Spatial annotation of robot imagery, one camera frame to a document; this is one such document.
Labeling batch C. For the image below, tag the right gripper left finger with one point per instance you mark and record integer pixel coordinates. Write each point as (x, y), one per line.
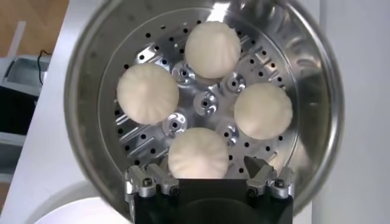
(152, 181)

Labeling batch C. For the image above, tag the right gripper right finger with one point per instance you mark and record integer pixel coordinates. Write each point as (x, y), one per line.
(268, 179)

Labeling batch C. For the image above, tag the white steamed baozi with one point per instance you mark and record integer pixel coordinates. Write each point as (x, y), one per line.
(263, 111)
(198, 153)
(147, 92)
(212, 48)

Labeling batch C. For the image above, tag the stainless steel steamer basket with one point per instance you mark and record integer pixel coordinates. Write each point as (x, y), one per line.
(304, 61)

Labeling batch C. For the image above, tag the white round plate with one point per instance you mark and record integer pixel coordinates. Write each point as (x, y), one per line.
(76, 213)

